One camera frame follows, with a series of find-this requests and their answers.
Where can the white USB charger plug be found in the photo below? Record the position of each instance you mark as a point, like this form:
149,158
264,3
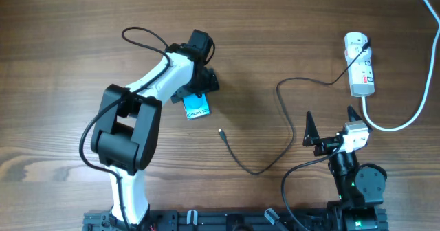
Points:
357,52

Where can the white power strip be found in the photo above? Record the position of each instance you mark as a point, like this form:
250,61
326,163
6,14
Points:
361,77

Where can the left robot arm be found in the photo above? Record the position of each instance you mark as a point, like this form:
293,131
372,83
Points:
126,129

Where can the black aluminium base frame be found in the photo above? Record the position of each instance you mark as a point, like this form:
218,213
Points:
237,220

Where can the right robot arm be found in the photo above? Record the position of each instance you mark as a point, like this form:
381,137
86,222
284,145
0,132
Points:
360,186

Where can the Galaxy S25 smartphone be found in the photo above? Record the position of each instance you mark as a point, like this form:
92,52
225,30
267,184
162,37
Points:
196,107

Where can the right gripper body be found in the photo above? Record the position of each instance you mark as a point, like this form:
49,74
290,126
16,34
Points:
326,146

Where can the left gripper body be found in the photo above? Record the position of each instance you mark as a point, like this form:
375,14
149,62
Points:
205,84

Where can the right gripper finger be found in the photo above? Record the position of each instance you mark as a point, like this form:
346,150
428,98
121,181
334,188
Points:
353,116
311,136

